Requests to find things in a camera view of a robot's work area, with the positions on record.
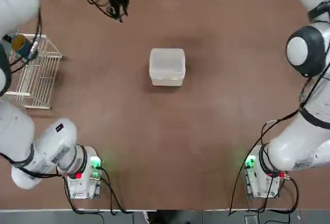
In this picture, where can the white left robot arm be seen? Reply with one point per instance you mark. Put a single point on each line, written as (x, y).
(23, 141)

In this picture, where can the translucent plastic box lid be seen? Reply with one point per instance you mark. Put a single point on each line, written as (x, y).
(167, 62)

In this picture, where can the teal mug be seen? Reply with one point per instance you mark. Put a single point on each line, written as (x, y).
(20, 44)

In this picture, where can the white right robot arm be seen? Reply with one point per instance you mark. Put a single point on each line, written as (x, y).
(306, 136)

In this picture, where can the white plastic preservation box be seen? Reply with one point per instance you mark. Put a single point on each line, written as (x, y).
(167, 82)

